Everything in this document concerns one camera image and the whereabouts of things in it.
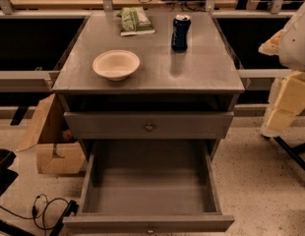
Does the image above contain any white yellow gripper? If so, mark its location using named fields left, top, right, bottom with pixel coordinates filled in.
left=258, top=29, right=305, bottom=137

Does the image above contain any grey drawer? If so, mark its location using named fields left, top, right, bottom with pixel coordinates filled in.
left=64, top=112, right=233, bottom=140
left=64, top=140, right=234, bottom=234

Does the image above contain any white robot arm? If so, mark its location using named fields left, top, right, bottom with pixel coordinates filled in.
left=259, top=2, right=305, bottom=137

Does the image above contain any grey top drawer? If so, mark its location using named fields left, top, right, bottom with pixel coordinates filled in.
left=64, top=112, right=233, bottom=140

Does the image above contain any grey wooden drawer cabinet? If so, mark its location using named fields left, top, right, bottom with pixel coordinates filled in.
left=51, top=10, right=246, bottom=162

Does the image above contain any black stand leg right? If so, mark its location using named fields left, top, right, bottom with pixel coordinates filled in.
left=274, top=137, right=305, bottom=171

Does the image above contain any blue soda can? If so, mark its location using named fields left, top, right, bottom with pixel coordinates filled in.
left=171, top=14, right=191, bottom=52

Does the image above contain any green snack bag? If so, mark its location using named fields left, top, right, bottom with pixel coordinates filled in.
left=118, top=7, right=155, bottom=36

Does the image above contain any white paper bowl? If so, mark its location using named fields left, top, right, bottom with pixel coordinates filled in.
left=92, top=50, right=140, bottom=81

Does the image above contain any brown cardboard box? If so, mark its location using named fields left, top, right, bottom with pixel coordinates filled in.
left=17, top=94, right=87, bottom=175

